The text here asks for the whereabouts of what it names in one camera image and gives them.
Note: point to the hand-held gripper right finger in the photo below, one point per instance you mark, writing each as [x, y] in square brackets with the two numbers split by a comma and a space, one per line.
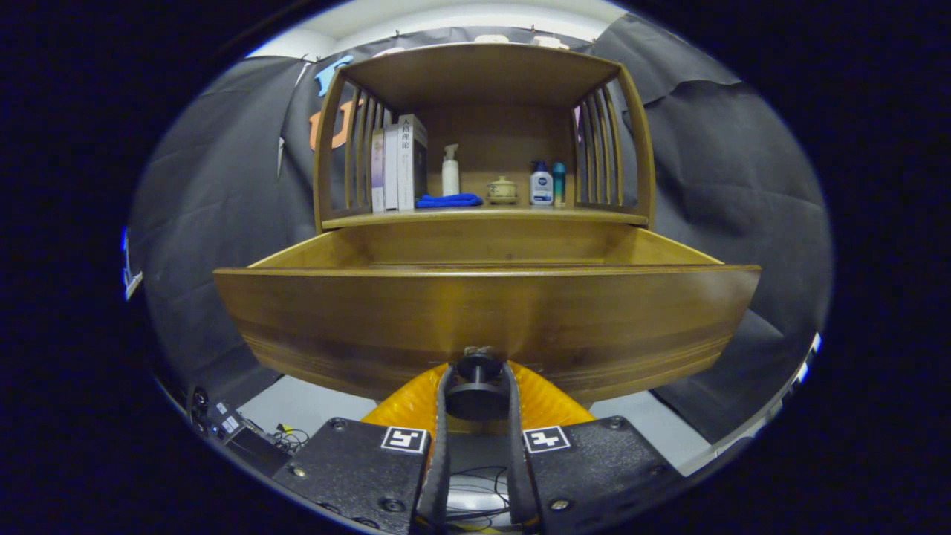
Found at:
[515, 461]

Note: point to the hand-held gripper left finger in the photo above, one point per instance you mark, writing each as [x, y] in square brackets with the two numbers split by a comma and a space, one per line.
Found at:
[442, 446]

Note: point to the black drawer knob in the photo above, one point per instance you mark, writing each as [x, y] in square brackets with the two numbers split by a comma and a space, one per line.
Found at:
[477, 397]

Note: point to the wooden drawer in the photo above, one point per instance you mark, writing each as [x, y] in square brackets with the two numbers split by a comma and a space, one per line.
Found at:
[371, 319]

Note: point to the wooden countertop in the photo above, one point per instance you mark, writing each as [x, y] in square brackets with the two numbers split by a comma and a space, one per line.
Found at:
[490, 215]

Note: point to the wooden cabinet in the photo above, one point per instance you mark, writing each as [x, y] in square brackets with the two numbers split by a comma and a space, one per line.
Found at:
[483, 74]

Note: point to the black electronic device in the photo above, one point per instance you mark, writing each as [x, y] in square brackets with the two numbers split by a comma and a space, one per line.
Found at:
[245, 446]

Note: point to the white board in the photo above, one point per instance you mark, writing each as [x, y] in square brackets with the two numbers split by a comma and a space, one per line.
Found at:
[743, 438]

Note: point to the blue cloth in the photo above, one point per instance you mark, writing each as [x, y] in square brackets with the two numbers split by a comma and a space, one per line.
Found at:
[449, 200]

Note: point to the beige lidded teacup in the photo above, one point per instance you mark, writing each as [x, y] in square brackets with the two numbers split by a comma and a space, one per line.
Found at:
[502, 192]

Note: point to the white spray bottle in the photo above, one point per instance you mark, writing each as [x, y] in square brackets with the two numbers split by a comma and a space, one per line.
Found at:
[450, 178]

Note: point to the white lotion bottle blue cap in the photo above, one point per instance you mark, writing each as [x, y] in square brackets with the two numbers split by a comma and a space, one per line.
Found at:
[541, 189]

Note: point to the teal bottle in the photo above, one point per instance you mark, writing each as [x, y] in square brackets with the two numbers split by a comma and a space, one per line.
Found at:
[559, 186]

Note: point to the thin white book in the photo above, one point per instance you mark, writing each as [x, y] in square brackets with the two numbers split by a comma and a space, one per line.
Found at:
[391, 171]

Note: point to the lavender book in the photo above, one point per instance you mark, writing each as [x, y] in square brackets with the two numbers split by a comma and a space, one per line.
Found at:
[377, 171]

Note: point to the white and dark book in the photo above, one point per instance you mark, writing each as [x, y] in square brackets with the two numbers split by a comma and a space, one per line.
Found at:
[406, 163]

